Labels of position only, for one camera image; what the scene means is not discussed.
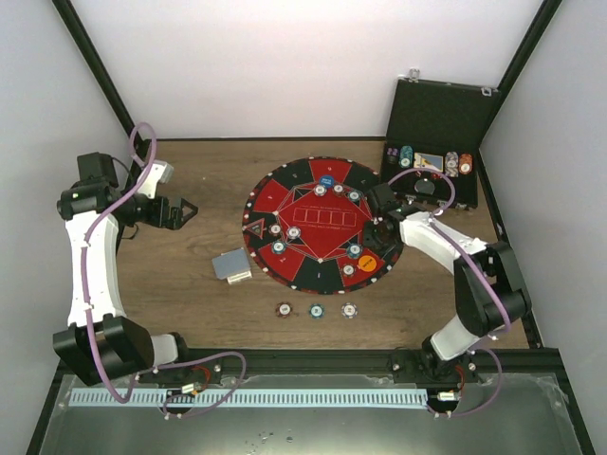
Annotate card box in case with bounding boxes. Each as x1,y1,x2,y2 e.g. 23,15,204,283
414,153,444,173

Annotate black poker chip case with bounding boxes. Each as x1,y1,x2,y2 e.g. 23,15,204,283
380,77,501,209

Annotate purple cable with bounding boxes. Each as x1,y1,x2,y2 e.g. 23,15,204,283
81,122,248,422
386,168,513,419

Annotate light blue slotted rail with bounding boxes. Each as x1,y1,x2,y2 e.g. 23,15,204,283
68,388,428,408

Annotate blue round blind button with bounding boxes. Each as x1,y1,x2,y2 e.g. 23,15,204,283
319,175,335,189

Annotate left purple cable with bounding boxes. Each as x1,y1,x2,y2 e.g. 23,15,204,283
81,122,248,422

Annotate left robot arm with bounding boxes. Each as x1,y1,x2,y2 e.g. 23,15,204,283
53,153,198,386

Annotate grey chips in case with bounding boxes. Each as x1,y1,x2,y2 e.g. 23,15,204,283
445,152,459,177

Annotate orange chips in case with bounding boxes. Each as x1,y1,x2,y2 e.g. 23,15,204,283
458,154,473,175

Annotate red poker chip stack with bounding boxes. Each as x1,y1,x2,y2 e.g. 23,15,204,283
275,302,293,319

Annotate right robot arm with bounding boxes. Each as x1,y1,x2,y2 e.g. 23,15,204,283
362,183,531,382

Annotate round red black poker mat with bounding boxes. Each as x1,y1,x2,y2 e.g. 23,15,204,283
242,156,403,295

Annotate white card deck box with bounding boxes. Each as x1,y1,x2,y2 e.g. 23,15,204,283
227,270,252,284

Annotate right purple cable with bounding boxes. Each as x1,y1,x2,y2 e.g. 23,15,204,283
386,168,513,419

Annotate orange round blind button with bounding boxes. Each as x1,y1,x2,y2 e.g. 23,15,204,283
358,255,377,273

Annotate teal chips in case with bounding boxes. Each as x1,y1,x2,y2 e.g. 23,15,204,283
398,145,414,169

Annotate teal poker chip stack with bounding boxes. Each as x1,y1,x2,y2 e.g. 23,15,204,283
308,304,325,319

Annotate black round button in case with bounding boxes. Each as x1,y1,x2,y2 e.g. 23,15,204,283
414,178,435,195

